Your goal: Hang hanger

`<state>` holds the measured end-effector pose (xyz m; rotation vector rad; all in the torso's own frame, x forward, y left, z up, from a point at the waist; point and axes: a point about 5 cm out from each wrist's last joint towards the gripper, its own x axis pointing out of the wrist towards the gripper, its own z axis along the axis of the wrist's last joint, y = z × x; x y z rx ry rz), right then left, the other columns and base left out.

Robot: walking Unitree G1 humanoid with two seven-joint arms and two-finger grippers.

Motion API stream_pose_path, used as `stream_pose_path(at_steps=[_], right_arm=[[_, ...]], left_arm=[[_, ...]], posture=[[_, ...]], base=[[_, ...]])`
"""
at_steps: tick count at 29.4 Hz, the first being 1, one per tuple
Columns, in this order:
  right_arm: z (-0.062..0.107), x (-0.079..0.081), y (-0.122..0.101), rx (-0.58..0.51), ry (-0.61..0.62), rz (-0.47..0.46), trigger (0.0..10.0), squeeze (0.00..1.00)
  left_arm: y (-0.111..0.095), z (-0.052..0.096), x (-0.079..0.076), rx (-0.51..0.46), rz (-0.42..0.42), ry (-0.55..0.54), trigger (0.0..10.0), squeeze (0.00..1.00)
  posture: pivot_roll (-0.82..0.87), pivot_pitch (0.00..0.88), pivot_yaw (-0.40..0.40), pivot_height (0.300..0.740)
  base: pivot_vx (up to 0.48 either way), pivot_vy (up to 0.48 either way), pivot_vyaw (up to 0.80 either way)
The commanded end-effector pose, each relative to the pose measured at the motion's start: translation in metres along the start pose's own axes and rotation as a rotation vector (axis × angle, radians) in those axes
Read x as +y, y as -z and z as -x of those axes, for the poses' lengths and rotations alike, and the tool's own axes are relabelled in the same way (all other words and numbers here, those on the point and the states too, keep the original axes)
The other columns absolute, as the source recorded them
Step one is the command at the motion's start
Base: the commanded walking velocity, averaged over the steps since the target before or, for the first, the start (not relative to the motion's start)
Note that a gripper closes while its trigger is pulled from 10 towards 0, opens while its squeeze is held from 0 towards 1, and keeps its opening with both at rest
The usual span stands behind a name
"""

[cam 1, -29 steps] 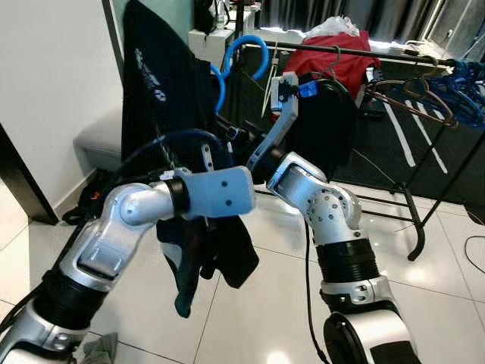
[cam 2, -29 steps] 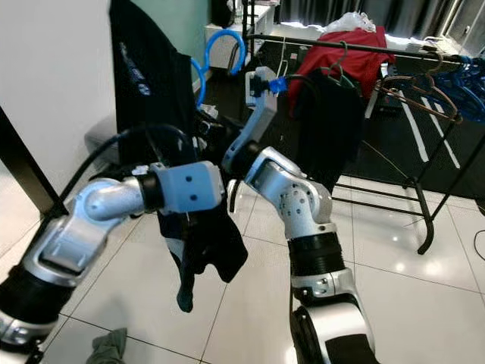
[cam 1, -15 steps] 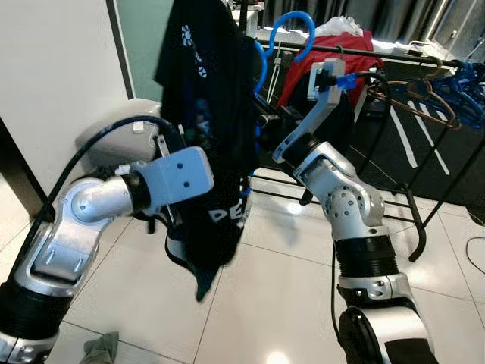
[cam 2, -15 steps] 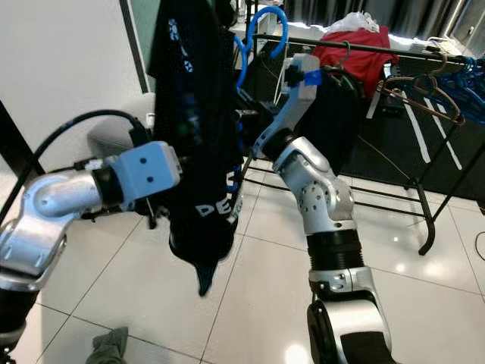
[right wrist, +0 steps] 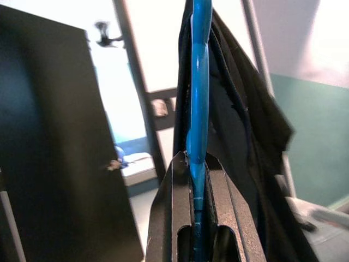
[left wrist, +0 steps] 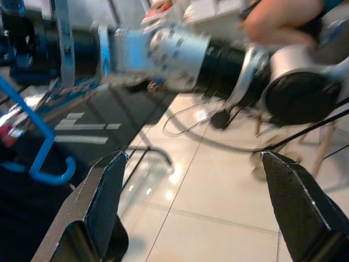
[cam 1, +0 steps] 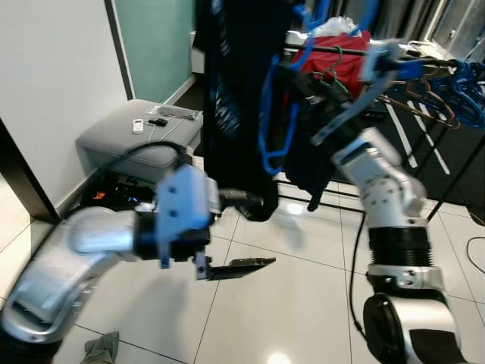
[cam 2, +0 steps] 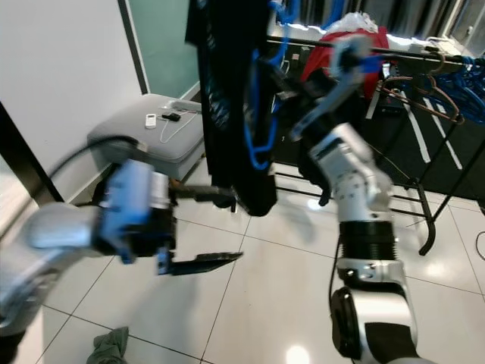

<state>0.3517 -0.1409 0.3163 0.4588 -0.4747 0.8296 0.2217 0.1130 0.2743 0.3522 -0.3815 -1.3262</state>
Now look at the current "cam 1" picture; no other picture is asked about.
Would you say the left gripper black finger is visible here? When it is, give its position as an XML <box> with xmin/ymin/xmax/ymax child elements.
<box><xmin>208</xmin><ymin>257</ymin><xmax>277</xmax><ymax>281</ymax></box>
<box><xmin>218</xmin><ymin>191</ymin><xmax>266</xmax><ymax>209</ymax></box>

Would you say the blue plastic hanger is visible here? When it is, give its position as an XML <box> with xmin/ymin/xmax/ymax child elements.
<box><xmin>258</xmin><ymin>0</ymin><xmax>380</xmax><ymax>177</ymax></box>

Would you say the black printed shirt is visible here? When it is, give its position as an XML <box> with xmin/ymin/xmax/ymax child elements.
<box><xmin>193</xmin><ymin>0</ymin><xmax>305</xmax><ymax>222</ymax></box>

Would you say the brown wooden hanger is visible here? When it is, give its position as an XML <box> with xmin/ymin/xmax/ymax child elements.
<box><xmin>379</xmin><ymin>72</ymin><xmax>459</xmax><ymax>130</ymax></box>

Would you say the red draped garment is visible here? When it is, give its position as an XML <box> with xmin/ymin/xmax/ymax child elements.
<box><xmin>299</xmin><ymin>30</ymin><xmax>374</xmax><ymax>99</ymax></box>

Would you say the black metal clothes rack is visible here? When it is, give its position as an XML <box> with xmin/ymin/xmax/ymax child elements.
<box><xmin>280</xmin><ymin>42</ymin><xmax>485</xmax><ymax>226</ymax></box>

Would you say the white plastic bag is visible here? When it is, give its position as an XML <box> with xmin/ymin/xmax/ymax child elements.
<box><xmin>311</xmin><ymin>15</ymin><xmax>357</xmax><ymax>37</ymax></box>

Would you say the black bundle with orange mark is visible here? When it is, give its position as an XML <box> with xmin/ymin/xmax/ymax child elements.
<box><xmin>80</xmin><ymin>173</ymin><xmax>164</xmax><ymax>218</ymax></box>

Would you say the flat silver device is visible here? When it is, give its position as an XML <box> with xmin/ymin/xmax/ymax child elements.
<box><xmin>155</xmin><ymin>104</ymin><xmax>202</xmax><ymax>121</ymax></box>

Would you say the grey upholstered ottoman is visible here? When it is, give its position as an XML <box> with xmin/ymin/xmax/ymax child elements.
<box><xmin>76</xmin><ymin>99</ymin><xmax>204</xmax><ymax>185</ymax></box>

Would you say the dark striped curtain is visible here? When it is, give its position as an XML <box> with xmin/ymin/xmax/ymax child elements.
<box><xmin>379</xmin><ymin>0</ymin><xmax>485</xmax><ymax>46</ymax></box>

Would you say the grey green cloth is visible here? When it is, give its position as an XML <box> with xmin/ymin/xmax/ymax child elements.
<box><xmin>80</xmin><ymin>331</ymin><xmax>121</xmax><ymax>364</ymax></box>

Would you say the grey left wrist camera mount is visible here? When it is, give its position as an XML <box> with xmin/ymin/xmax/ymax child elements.
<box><xmin>155</xmin><ymin>165</ymin><xmax>221</xmax><ymax>268</ymax></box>

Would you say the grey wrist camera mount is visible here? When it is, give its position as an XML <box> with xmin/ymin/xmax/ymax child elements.
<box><xmin>155</xmin><ymin>165</ymin><xmax>221</xmax><ymax>268</ymax></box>
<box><xmin>311</xmin><ymin>39</ymin><xmax>408</xmax><ymax>146</ymax></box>

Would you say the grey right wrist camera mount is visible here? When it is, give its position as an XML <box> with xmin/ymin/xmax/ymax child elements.
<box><xmin>311</xmin><ymin>39</ymin><xmax>408</xmax><ymax>146</ymax></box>

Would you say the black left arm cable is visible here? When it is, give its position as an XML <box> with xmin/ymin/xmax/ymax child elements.
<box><xmin>45</xmin><ymin>140</ymin><xmax>190</xmax><ymax>243</ymax></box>

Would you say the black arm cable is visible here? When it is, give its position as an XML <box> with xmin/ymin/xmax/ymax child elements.
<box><xmin>45</xmin><ymin>140</ymin><xmax>190</xmax><ymax>243</ymax></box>
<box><xmin>347</xmin><ymin>220</ymin><xmax>374</xmax><ymax>338</ymax></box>

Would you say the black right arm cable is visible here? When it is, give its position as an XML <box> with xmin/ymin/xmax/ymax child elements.
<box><xmin>347</xmin><ymin>220</ymin><xmax>374</xmax><ymax>338</ymax></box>

